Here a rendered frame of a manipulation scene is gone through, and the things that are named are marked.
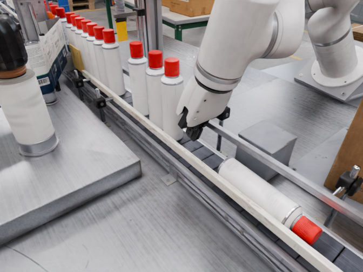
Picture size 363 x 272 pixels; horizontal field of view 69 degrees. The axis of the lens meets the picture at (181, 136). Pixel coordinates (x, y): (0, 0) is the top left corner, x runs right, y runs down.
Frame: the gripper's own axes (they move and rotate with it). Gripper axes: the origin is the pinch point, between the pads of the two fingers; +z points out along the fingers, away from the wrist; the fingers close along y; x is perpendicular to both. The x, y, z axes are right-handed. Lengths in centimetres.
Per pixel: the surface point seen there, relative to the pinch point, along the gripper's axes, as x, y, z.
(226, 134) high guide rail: 5.9, -3.0, -3.8
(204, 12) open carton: -137, -142, 65
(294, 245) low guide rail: 28.7, 4.3, -6.4
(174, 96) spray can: -7.9, 0.9, -4.0
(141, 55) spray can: -24.4, -0.6, -2.8
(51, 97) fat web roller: -41.2, 18.8, 19.5
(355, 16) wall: -149, -565, 135
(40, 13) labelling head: -75, 9, 12
